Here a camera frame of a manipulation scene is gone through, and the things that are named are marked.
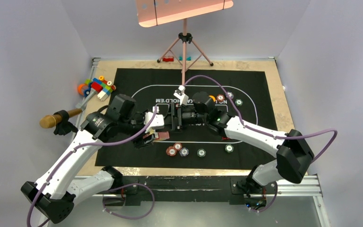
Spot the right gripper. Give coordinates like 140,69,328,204
156,102,208,133

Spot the playing card deck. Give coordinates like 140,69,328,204
143,131,170,143

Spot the red poker chip stack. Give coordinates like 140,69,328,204
166,146,177,157

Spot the blue poker chip stack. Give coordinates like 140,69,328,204
179,148,189,157

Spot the green poker chip stack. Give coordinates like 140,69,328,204
197,149,206,157

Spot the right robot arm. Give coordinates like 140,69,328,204
173,86,314,192

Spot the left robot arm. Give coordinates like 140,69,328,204
21,94,164,224

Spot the black poker table mat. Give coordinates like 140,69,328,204
95,69,277,170

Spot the teal toy block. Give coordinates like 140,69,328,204
179,56,191,61

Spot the red toy block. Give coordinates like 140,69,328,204
162,55,174,62

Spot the colourful toy block stack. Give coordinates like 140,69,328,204
84,76,116,101

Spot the orange tape roll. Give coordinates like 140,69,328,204
77,84,90,97

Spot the pink music stand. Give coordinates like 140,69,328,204
135,0,234,85

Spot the gold microphone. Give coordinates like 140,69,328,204
39,108,83,129

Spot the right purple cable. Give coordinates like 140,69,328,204
183,75,338,214

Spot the aluminium rail frame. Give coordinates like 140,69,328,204
37,57,331,227

